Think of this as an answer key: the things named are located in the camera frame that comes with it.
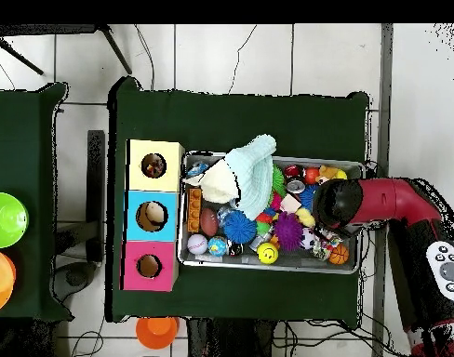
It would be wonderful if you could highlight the dark green side tablecloth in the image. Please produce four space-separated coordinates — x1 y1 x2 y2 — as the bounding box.
0 82 73 323

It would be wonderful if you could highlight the purple spiky rubber ball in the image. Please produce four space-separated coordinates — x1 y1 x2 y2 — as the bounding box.
274 211 304 252

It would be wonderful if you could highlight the small orange basketball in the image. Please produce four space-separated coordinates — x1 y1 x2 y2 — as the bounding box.
327 243 350 266

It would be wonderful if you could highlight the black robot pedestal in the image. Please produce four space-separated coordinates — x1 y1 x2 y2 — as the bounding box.
185 318 276 357

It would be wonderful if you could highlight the wooden box with three holes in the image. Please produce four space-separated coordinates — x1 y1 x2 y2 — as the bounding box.
120 139 185 292

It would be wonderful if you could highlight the black metal frame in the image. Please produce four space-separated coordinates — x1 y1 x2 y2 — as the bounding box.
0 23 133 75

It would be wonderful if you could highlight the cream yellow waffle cloth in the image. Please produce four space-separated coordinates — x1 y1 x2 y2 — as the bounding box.
181 157 240 205

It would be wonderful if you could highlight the orange plastic bowl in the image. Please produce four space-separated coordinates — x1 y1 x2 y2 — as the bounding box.
0 245 17 316
135 316 180 350

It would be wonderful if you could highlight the shallow wire mesh bin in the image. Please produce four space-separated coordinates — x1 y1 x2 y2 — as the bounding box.
177 150 366 275

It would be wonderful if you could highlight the white baseball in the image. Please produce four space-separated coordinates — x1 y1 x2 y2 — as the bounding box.
186 232 208 256

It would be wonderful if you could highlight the mint green waffle cloth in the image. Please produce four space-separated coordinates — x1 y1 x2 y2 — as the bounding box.
224 133 278 221

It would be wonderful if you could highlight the blue spiky rubber ball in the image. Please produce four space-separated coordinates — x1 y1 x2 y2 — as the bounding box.
222 209 258 245

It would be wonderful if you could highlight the blue globe ball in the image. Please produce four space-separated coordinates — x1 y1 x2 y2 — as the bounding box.
207 236 229 258

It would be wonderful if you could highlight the green plastic bowl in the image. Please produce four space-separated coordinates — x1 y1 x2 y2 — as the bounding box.
0 192 30 249

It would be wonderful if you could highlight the yellow smiley ball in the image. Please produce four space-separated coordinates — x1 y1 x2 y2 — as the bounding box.
256 242 279 266

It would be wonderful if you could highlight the brown toy football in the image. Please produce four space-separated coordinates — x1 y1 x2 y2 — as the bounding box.
199 206 220 238

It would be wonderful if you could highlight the small brown teddy bear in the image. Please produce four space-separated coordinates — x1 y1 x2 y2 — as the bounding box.
315 165 340 184

